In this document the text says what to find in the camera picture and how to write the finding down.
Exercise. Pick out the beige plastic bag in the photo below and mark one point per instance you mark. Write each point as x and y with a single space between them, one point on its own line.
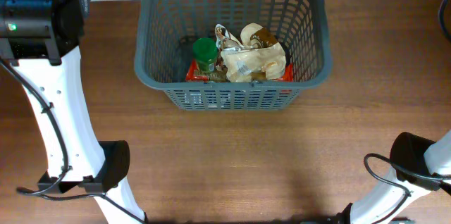
241 64

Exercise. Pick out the orange spaghetti packet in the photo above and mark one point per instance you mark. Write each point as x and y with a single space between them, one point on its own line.
195 75

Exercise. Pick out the green lid seasoning jar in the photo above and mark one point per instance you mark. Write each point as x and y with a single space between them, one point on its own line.
205 54

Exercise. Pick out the blue tissue multipack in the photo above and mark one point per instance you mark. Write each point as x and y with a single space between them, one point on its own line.
236 99

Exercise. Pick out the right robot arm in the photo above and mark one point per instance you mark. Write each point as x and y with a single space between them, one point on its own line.
416 167

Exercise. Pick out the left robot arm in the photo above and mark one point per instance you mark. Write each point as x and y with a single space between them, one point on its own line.
40 48

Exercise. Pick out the grey plastic basket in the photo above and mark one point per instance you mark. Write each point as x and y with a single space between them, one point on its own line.
167 30

